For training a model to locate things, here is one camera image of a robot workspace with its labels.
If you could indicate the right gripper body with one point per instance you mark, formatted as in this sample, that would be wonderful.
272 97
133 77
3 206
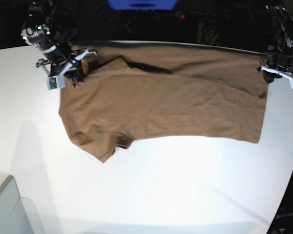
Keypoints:
69 66

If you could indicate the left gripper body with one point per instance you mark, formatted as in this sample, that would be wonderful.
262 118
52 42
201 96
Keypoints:
274 67

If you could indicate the brown t-shirt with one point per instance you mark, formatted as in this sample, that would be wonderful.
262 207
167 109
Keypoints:
147 90

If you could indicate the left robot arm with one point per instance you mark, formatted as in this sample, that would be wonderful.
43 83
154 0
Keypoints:
281 13

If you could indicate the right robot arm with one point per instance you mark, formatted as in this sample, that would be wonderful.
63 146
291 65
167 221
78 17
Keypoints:
41 30

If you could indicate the blue box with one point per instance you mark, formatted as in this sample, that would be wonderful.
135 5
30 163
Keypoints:
142 4

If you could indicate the black power strip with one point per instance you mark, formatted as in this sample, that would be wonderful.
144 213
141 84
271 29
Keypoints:
200 16

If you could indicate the grey plastic bin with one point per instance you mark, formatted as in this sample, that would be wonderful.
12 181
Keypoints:
18 215

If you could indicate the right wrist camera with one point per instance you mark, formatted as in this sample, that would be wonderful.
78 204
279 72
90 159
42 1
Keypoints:
55 82

